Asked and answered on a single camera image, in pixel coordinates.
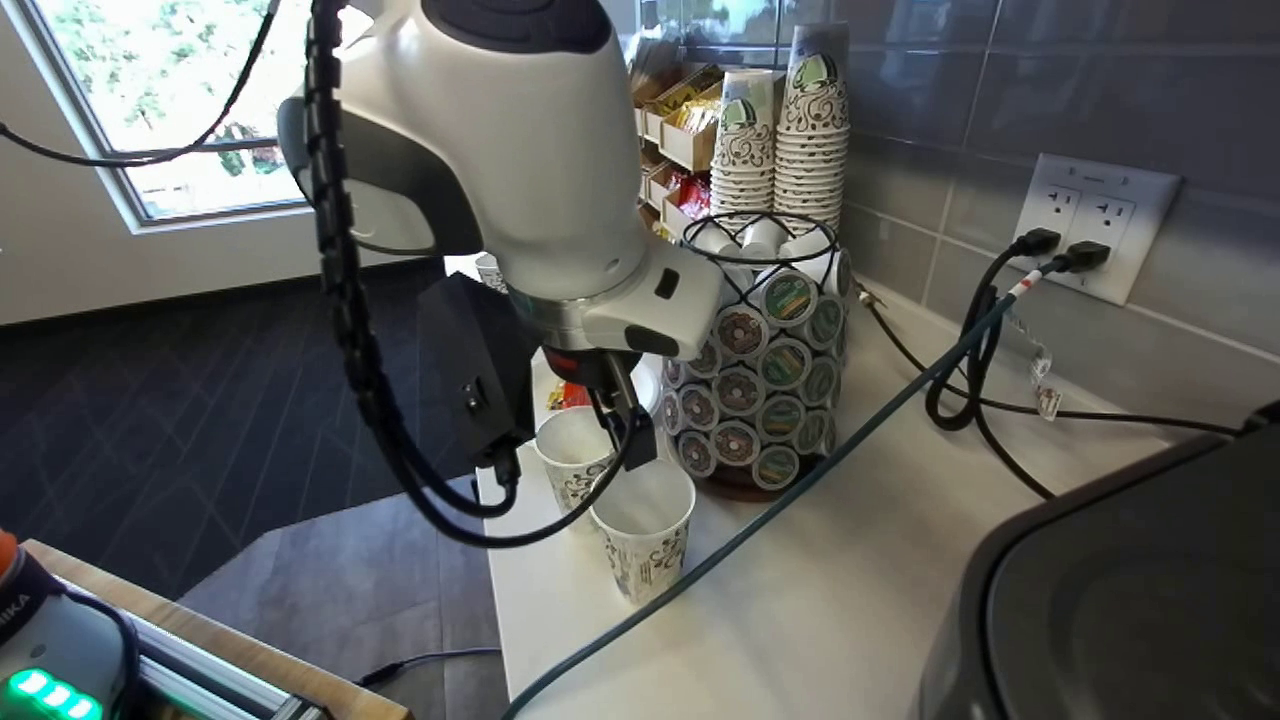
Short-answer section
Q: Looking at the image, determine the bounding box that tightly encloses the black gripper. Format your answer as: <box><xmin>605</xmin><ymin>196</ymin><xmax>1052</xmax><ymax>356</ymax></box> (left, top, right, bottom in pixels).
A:
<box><xmin>534</xmin><ymin>338</ymin><xmax>660</xmax><ymax>473</ymax></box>

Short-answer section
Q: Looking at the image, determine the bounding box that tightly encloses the medium patterned paper cup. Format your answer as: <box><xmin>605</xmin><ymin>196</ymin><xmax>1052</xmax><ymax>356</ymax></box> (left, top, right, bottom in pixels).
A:
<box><xmin>530</xmin><ymin>409</ymin><xmax>625</xmax><ymax>515</ymax></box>

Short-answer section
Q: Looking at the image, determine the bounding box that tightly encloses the large patterned paper cup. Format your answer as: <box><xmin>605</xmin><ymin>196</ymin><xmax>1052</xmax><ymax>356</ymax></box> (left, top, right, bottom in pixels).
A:
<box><xmin>582</xmin><ymin>456</ymin><xmax>698</xmax><ymax>606</ymax></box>

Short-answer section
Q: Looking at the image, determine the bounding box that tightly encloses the short stack of paper cups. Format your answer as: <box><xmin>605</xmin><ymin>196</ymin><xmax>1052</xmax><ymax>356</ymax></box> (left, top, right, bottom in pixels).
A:
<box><xmin>708</xmin><ymin>67</ymin><xmax>783</xmax><ymax>221</ymax></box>

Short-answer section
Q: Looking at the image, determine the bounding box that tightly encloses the snack display rack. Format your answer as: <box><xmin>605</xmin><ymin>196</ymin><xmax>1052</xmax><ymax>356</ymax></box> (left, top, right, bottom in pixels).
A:
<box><xmin>625</xmin><ymin>32</ymin><xmax>732</xmax><ymax>249</ymax></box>

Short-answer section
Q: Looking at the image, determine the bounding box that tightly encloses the tall stack of paper cups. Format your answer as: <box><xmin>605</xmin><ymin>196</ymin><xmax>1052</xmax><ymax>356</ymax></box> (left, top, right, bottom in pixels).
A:
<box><xmin>772</xmin><ymin>18</ymin><xmax>857</xmax><ymax>241</ymax></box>

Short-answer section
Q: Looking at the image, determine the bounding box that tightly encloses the black power plug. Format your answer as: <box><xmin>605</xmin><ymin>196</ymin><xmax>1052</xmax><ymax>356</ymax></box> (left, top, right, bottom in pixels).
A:
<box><xmin>1006</xmin><ymin>222</ymin><xmax>1068</xmax><ymax>263</ymax></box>
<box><xmin>1052</xmin><ymin>241</ymin><xmax>1116</xmax><ymax>281</ymax></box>

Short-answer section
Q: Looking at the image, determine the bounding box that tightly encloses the black appliance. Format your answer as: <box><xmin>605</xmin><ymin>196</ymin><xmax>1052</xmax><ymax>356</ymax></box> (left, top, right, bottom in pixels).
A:
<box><xmin>914</xmin><ymin>400</ymin><xmax>1280</xmax><ymax>720</ymax></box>

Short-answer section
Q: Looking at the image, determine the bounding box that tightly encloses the controller with green light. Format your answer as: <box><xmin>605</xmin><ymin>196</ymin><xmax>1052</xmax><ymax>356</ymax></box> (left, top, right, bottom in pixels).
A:
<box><xmin>0</xmin><ymin>524</ymin><xmax>138</xmax><ymax>720</ymax></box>

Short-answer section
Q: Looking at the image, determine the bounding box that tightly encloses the wire coffee pod carousel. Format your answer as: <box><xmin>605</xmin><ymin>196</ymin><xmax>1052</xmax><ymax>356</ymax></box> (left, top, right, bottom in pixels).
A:
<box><xmin>660</xmin><ymin>209</ymin><xmax>852</xmax><ymax>498</ymax></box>

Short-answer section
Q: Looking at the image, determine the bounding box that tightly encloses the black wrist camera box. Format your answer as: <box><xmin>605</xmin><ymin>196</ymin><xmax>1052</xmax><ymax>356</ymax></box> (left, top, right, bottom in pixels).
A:
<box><xmin>409</xmin><ymin>273</ymin><xmax>547</xmax><ymax>487</ymax></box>

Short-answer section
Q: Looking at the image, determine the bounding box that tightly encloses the long dark green cable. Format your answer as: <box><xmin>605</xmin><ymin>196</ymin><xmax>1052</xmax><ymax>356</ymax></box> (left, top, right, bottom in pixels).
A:
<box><xmin>497</xmin><ymin>285</ymin><xmax>1021</xmax><ymax>720</ymax></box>

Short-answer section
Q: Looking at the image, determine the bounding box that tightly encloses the black floor cable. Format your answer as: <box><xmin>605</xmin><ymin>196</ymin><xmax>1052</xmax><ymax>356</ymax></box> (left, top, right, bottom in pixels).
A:
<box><xmin>352</xmin><ymin>642</ymin><xmax>503</xmax><ymax>690</ymax></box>

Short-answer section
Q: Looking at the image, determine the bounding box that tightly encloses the black corrugated cable conduit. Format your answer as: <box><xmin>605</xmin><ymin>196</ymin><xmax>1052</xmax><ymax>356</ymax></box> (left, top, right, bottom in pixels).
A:
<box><xmin>298</xmin><ymin>0</ymin><xmax>638</xmax><ymax>553</ymax></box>

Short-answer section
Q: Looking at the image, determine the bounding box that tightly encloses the black looped power cable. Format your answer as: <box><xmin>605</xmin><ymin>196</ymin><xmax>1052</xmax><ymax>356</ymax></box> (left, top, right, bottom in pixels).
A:
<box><xmin>924</xmin><ymin>249</ymin><xmax>1089</xmax><ymax>509</ymax></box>

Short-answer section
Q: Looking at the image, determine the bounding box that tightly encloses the white cable tag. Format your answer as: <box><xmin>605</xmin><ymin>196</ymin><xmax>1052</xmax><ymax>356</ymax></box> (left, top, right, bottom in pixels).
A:
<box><xmin>1028</xmin><ymin>346</ymin><xmax>1068</xmax><ymax>426</ymax></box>

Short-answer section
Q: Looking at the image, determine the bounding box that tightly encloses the thin black hanging cable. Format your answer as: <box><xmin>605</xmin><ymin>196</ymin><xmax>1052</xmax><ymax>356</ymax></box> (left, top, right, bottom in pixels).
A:
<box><xmin>0</xmin><ymin>0</ymin><xmax>289</xmax><ymax>170</ymax></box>

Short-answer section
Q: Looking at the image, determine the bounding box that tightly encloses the thin black counter cable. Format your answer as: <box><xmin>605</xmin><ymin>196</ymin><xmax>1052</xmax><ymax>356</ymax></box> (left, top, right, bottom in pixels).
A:
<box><xmin>852</xmin><ymin>281</ymin><xmax>1253</xmax><ymax>439</ymax></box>

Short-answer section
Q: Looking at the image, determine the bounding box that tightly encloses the white wall outlet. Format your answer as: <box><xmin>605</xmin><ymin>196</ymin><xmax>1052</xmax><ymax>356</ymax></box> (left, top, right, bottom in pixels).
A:
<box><xmin>1013</xmin><ymin>153</ymin><xmax>1182</xmax><ymax>307</ymax></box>

